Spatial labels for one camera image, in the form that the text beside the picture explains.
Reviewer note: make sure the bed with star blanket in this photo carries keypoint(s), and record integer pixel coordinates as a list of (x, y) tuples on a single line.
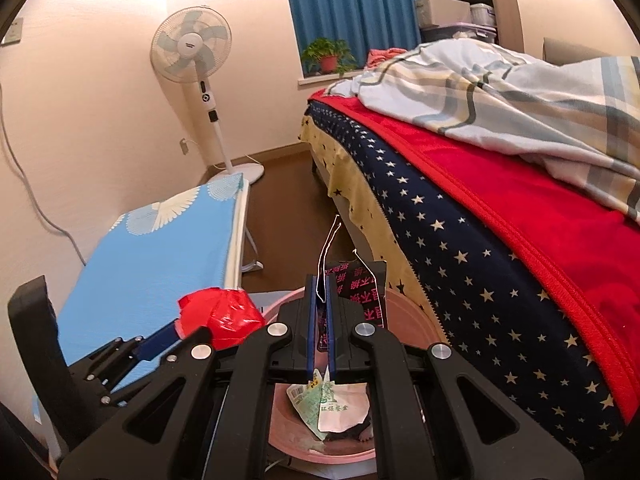
[(450, 270)]

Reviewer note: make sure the white folding table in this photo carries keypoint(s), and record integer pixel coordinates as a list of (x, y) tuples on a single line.
[(240, 230)]

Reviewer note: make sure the blue patterned tablecloth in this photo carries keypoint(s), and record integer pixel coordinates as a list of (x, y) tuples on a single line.
[(150, 260)]

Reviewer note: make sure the black foil packet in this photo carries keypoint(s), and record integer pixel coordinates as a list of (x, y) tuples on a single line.
[(357, 432)]

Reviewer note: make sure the pink folded clothes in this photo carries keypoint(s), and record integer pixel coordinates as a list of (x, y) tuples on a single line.
[(380, 57)]

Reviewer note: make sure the large clear storage bin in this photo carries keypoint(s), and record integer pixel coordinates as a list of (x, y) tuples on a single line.
[(450, 33)]

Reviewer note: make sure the red blanket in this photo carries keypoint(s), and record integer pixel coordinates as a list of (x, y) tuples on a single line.
[(525, 210)]

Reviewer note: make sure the blue curtain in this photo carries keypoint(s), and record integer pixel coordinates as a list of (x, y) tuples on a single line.
[(360, 5)]

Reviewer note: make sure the beige cardboard box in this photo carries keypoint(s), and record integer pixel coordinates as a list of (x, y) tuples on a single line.
[(445, 10)]

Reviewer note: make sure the dark packet with pink print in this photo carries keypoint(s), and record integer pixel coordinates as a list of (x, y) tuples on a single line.
[(360, 290)]

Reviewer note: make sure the small clear lidded box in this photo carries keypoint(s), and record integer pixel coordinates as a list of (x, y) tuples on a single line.
[(482, 15)]

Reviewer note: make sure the grey bed frame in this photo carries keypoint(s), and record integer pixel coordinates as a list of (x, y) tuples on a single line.
[(345, 215)]

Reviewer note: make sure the low wall socket with plug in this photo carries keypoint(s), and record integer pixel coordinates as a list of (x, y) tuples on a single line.
[(187, 146)]

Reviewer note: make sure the green and white wrapper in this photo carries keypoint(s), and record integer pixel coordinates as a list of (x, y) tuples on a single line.
[(325, 410)]

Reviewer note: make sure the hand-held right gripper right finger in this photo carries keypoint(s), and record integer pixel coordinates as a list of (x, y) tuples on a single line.
[(331, 335)]

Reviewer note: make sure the white windowsill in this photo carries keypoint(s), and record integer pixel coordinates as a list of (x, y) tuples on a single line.
[(310, 80)]

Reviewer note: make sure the white wall socket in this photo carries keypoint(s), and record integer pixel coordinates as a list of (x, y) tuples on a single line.
[(12, 32)]

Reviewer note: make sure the beige headboard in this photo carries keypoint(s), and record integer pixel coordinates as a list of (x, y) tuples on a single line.
[(565, 52)]

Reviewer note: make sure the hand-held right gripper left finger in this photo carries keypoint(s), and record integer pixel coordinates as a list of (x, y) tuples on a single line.
[(312, 325)]

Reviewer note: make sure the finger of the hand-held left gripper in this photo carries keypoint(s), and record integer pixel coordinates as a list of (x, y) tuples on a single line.
[(160, 341), (115, 352)]

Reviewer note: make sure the pink plastic basin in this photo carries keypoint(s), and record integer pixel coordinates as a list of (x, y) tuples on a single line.
[(405, 320)]

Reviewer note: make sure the wooden bookshelf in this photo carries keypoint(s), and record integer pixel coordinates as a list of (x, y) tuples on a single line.
[(510, 10)]

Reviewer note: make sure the white standing fan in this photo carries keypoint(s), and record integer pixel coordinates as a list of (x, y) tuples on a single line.
[(192, 45)]

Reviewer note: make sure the light plaid quilt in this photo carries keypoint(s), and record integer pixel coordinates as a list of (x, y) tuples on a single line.
[(500, 95)]

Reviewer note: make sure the potted green plant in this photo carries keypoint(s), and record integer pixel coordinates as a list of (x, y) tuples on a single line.
[(327, 62)]

